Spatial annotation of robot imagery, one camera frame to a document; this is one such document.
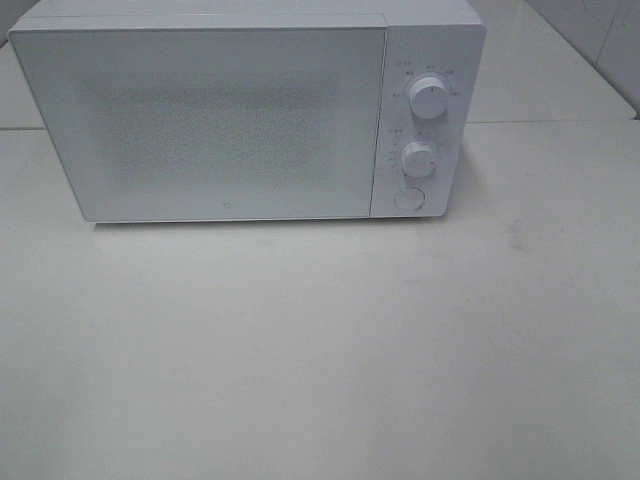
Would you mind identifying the round white door button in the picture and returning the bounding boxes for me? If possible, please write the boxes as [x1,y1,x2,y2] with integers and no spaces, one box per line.
[394,187,425,212]

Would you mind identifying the white timer knob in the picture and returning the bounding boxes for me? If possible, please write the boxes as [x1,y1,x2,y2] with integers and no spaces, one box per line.
[399,141,437,178]

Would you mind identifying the white microwave door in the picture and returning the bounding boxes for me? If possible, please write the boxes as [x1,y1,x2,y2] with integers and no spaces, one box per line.
[11,28,385,223]

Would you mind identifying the upper white power knob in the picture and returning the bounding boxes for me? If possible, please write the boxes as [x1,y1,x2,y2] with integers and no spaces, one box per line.
[408,73,450,120]

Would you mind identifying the white microwave oven body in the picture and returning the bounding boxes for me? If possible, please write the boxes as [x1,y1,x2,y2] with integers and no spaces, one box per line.
[8,1,486,221]

